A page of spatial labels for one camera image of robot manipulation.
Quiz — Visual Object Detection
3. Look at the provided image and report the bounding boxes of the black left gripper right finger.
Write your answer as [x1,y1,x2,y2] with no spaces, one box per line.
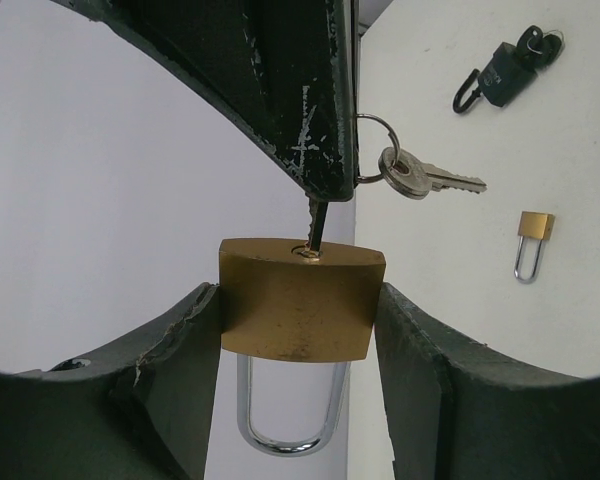
[375,284,600,479]

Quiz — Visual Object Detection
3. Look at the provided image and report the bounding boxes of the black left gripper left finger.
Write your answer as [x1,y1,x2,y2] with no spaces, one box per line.
[0,283,221,479]

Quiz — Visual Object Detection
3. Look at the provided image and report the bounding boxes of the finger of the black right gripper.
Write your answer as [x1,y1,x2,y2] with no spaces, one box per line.
[62,0,348,202]
[337,1,359,200]

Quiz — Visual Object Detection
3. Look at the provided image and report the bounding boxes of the silver key pair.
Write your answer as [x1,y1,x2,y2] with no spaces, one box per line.
[292,113,487,260]

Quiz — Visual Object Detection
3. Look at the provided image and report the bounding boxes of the black Kaijing padlock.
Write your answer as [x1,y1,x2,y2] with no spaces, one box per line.
[452,42,537,114]

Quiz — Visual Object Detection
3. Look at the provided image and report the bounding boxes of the long-shackle brass padlock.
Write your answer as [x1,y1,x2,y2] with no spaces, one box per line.
[219,238,386,458]

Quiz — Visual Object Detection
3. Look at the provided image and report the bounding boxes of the black-headed key bunch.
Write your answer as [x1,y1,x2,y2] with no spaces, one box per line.
[515,25,564,70]

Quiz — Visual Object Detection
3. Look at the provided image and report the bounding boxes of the small brass padlock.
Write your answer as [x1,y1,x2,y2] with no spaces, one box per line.
[513,211,556,285]

